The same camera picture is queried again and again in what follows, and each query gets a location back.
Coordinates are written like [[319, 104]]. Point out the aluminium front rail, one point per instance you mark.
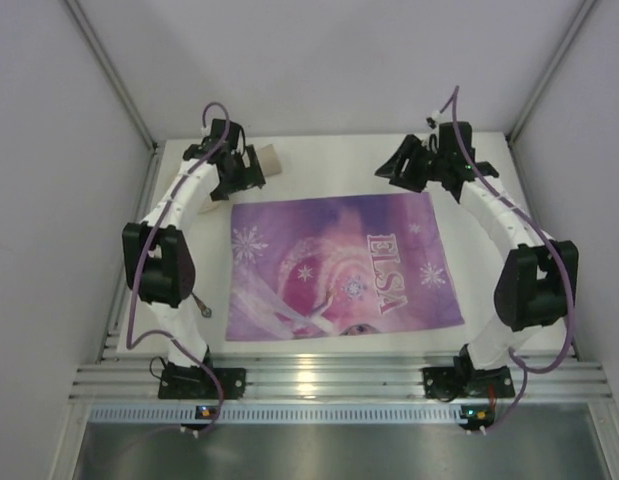
[[324, 378]]

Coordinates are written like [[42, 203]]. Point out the slotted grey cable duct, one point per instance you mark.
[[270, 414]]

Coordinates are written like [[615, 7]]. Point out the left aluminium frame post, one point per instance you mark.
[[88, 33]]

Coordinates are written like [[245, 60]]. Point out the right aluminium frame post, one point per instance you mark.
[[558, 55]]

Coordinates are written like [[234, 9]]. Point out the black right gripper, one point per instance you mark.
[[419, 163]]

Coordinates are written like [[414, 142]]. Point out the purple Elsa placemat cloth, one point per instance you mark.
[[338, 266]]

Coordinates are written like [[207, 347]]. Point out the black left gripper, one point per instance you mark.
[[244, 173]]

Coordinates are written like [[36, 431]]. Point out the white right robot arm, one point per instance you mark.
[[537, 284]]

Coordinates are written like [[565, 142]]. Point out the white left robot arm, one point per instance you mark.
[[159, 267]]

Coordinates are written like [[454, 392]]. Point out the cream round plate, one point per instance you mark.
[[209, 205]]

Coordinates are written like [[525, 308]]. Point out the aluminium frame post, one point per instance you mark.
[[558, 55], [88, 33]]

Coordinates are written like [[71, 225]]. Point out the cream beige cup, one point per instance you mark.
[[269, 160]]

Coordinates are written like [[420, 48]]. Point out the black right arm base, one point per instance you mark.
[[444, 384]]

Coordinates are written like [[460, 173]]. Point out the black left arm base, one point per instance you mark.
[[193, 383]]

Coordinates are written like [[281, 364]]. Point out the pink fork patterned handle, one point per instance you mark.
[[205, 311]]

